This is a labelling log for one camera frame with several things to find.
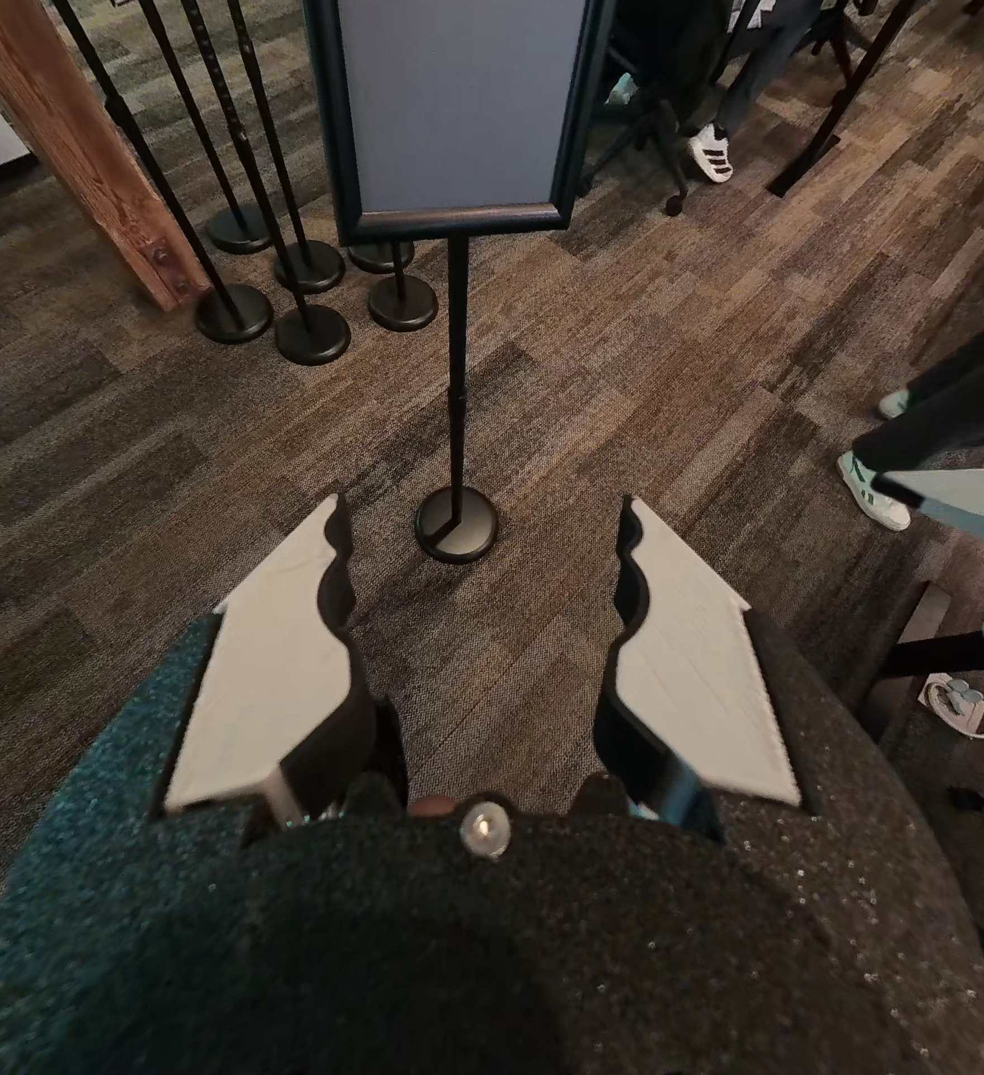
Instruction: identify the black framed sign stand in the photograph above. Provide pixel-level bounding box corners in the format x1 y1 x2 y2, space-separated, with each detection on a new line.
303 0 621 565

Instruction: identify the white power strip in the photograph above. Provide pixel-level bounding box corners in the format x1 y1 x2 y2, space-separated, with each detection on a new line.
919 672 984 746

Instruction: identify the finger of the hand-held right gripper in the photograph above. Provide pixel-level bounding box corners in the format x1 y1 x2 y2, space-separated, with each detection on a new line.
877 467 984 549

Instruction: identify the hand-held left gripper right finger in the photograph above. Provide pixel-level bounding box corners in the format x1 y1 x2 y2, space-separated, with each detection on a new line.
593 494 802 826

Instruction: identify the black office chair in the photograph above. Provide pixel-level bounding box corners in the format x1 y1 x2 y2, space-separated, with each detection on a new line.
580 0 741 218

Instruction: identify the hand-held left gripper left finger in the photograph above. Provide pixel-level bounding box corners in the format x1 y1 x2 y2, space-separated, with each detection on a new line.
163 494 394 826

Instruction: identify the cluster of black round-base stands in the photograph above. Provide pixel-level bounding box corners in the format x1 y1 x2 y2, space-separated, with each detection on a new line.
51 0 441 366

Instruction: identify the black table leg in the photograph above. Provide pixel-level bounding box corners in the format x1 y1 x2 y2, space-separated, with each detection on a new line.
874 579 984 681
767 0 921 198

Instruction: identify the wooden pillar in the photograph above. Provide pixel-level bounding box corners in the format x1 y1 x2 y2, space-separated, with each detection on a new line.
0 0 212 314

